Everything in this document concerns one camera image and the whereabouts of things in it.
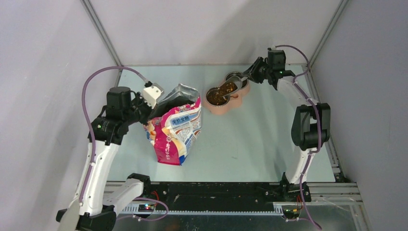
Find left circuit board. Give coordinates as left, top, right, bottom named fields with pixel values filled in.
left=138, top=204, right=155, bottom=213

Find steel bowl far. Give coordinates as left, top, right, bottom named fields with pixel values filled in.
left=225, top=71, right=248, bottom=90

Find steel bowl near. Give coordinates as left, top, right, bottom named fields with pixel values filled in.
left=205, top=88, right=231, bottom=106

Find steel bowl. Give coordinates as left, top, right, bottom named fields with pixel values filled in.
left=225, top=71, right=248, bottom=90
left=205, top=88, right=231, bottom=106

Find circuit board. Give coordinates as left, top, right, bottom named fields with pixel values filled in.
left=282, top=208, right=303, bottom=221
left=138, top=204, right=155, bottom=213

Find pet food bag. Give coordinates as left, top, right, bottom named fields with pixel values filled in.
left=143, top=84, right=202, bottom=166

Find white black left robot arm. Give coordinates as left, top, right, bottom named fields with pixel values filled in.
left=56, top=84, right=164, bottom=231

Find right circuit board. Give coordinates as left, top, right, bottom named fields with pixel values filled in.
left=282, top=208, right=303, bottom=221

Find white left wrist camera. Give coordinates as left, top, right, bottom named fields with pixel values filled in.
left=141, top=81, right=164, bottom=109

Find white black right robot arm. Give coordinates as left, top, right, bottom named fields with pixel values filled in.
left=243, top=45, right=331, bottom=201

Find brown pet food kibble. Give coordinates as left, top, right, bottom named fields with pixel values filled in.
left=206, top=75, right=247, bottom=106

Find pink double bowl stand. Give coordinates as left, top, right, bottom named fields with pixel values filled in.
left=201, top=71, right=250, bottom=115

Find metal food scoop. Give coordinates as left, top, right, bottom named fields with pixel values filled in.
left=219, top=83, right=238, bottom=96

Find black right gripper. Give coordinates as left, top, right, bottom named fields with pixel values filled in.
left=242, top=57, right=272, bottom=84

